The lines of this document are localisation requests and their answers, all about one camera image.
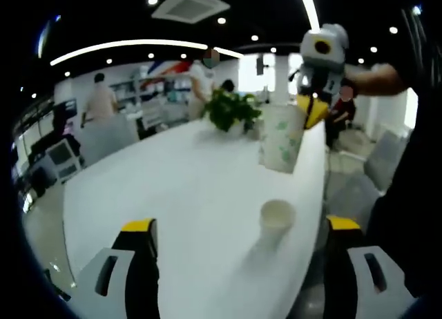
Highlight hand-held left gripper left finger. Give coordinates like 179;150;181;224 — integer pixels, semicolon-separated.
76;217;162;319

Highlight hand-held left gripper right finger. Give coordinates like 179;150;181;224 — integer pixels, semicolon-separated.
322;214;416;319

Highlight paper cup with green print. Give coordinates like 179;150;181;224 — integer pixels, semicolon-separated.
241;200;297;264
258;106;305;173

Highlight straight ceiling light strip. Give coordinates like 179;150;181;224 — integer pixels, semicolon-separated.
296;0;320;32

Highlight green potted plant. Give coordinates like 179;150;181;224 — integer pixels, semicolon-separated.
202;89;263;137

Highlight white table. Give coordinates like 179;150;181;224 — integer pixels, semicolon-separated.
61;106;327;319

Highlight ceiling air conditioner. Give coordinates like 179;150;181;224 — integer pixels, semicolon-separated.
151;0;231;23

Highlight long curved ceiling light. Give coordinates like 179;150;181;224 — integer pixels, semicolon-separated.
50;39;244;67

